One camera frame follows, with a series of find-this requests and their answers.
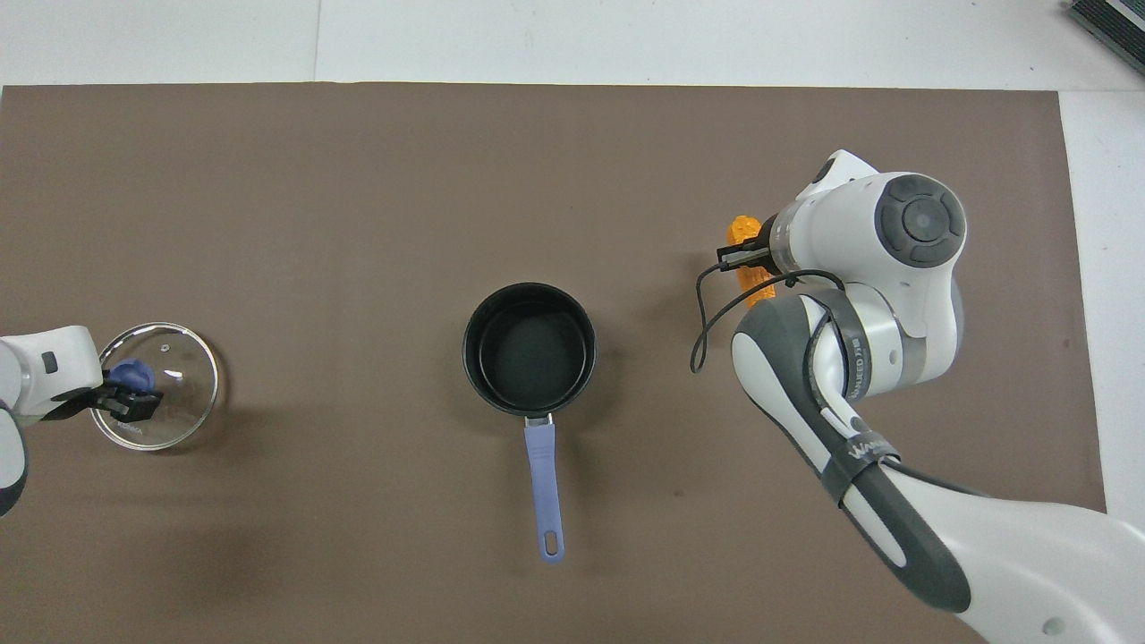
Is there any dark blue pot, long handle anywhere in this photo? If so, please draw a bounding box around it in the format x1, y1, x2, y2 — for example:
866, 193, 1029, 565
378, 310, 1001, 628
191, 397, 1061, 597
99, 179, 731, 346
462, 282, 598, 564

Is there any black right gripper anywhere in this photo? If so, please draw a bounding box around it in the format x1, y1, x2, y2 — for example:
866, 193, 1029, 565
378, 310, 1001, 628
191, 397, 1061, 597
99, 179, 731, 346
717, 215, 785, 275

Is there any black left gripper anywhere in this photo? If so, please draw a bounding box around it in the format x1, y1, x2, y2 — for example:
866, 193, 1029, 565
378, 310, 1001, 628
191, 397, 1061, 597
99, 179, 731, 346
39, 379, 165, 424

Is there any glass lid with blue knob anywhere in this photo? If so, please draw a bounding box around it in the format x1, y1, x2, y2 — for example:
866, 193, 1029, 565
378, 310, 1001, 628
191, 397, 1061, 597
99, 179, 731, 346
89, 322, 221, 452

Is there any brown table mat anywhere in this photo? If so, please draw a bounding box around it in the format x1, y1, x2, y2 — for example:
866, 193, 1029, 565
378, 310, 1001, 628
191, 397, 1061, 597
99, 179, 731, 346
0, 82, 1108, 644

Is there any dark ribbed panel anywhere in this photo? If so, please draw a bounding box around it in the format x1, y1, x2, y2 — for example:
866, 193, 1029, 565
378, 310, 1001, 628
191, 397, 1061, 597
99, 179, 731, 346
1068, 0, 1145, 78

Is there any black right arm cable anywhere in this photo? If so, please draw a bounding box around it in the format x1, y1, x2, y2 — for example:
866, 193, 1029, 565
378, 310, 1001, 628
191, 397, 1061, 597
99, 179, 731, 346
689, 263, 994, 502

